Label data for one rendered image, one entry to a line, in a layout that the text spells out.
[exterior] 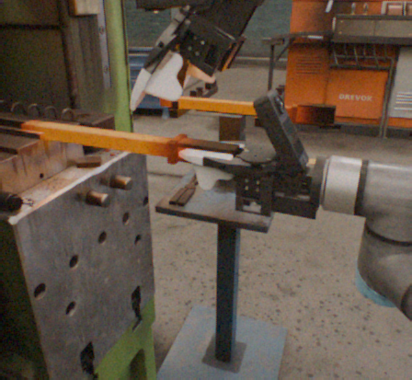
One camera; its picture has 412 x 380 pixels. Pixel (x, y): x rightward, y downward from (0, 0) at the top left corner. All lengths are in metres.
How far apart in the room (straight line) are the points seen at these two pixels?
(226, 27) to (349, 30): 3.34
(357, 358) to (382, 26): 2.88
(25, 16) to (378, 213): 0.88
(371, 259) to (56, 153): 0.56
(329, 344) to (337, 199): 1.22
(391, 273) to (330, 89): 3.56
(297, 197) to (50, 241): 0.41
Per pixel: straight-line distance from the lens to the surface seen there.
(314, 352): 1.64
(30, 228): 0.66
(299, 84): 4.03
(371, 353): 1.70
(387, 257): 0.54
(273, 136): 0.50
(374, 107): 4.10
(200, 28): 0.50
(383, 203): 0.51
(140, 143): 0.60
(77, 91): 1.00
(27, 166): 0.71
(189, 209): 0.99
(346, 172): 0.51
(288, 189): 0.54
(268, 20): 8.09
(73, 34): 0.99
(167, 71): 0.51
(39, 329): 0.76
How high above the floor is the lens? 1.21
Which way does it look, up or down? 24 degrees down
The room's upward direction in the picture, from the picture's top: straight up
